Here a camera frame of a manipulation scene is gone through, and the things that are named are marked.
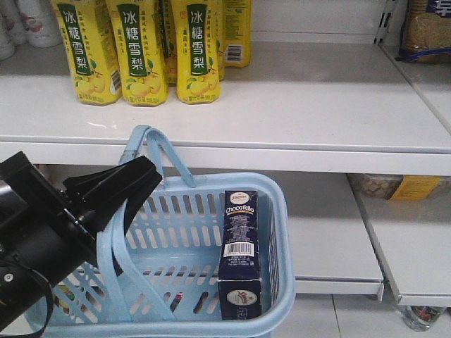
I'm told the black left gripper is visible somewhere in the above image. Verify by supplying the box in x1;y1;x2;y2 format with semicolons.
1;151;162;266

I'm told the light blue plastic basket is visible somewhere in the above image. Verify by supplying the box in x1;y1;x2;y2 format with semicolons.
44;126;295;337

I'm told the dark blue Chocofello cookie box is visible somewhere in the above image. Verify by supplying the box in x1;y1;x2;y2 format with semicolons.
218;190;261;320

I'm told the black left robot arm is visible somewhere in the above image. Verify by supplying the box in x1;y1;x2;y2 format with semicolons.
1;151;162;328

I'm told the yellow pear drink bottle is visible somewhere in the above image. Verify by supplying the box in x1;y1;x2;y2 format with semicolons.
106;1;168;106
50;1;121;106
171;1;221;104

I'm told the white supermarket shelf unit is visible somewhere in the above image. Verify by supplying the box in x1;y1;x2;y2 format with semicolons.
1;1;450;296

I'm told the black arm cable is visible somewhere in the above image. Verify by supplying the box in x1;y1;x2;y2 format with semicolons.
0;256;54;338

